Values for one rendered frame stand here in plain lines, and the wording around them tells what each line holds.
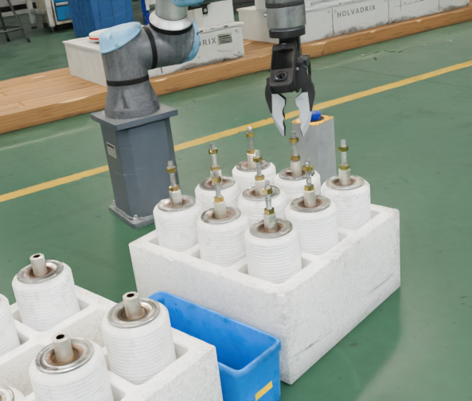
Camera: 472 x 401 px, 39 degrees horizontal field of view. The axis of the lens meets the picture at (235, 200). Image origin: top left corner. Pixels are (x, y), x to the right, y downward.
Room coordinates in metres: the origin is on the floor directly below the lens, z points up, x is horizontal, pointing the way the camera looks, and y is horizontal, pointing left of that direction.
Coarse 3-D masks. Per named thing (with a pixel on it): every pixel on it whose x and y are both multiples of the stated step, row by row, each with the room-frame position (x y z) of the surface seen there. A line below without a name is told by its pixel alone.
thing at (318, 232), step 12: (288, 204) 1.14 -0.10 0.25; (288, 216) 1.11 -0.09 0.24; (300, 216) 1.08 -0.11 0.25; (312, 216) 1.08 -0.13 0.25; (324, 216) 1.08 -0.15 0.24; (336, 216) 1.11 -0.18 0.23; (300, 228) 1.08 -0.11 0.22; (312, 228) 1.07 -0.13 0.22; (324, 228) 1.08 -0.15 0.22; (336, 228) 1.10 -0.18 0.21; (300, 240) 1.08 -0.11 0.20; (312, 240) 1.08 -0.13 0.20; (324, 240) 1.08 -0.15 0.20; (336, 240) 1.10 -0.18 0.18; (312, 252) 1.08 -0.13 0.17; (324, 252) 1.08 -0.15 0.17
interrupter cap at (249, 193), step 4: (248, 188) 1.23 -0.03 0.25; (252, 188) 1.23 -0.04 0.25; (272, 188) 1.22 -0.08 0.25; (276, 188) 1.21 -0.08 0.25; (244, 192) 1.21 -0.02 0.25; (248, 192) 1.21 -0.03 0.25; (252, 192) 1.21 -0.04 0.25; (276, 192) 1.20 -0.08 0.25; (244, 196) 1.19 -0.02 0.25; (248, 196) 1.19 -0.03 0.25; (252, 196) 1.19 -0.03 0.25; (256, 196) 1.19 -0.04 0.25; (260, 196) 1.19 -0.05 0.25; (264, 196) 1.18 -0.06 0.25; (272, 196) 1.17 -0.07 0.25; (276, 196) 1.18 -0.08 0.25; (252, 200) 1.17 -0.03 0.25; (256, 200) 1.17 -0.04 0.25; (260, 200) 1.17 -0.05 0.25
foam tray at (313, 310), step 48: (144, 240) 1.20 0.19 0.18; (384, 240) 1.16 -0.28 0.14; (144, 288) 1.18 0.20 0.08; (192, 288) 1.08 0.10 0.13; (240, 288) 0.99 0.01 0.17; (288, 288) 0.95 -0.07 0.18; (336, 288) 1.04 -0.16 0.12; (384, 288) 1.16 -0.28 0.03; (288, 336) 0.93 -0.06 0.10; (336, 336) 1.03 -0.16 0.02
